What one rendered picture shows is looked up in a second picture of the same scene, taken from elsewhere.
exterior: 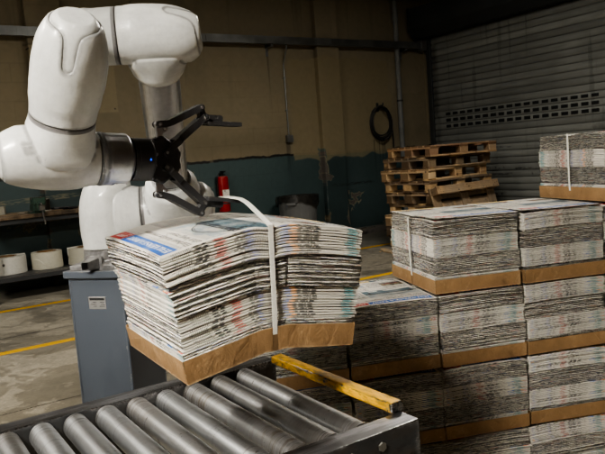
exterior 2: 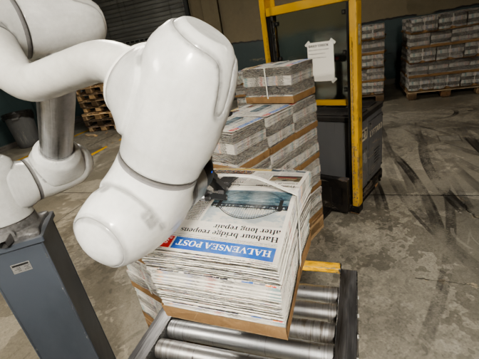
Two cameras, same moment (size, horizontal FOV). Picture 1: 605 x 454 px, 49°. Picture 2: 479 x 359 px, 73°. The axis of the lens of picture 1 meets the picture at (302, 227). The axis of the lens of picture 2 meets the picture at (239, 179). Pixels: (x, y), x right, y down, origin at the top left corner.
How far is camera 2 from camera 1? 0.89 m
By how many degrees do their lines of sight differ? 38
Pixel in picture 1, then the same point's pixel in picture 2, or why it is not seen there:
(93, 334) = (24, 291)
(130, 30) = (44, 21)
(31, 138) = (148, 205)
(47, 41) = (198, 77)
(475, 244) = (250, 141)
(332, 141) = not seen: hidden behind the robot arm
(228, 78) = not seen: outside the picture
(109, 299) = (33, 261)
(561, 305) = (283, 160)
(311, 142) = not seen: hidden behind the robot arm
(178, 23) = (89, 12)
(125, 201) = (19, 177)
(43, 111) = (176, 169)
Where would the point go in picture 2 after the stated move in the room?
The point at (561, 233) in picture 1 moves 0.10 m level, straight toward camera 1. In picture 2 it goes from (280, 124) to (287, 127)
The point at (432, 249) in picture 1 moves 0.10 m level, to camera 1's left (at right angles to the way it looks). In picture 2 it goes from (233, 149) to (217, 156)
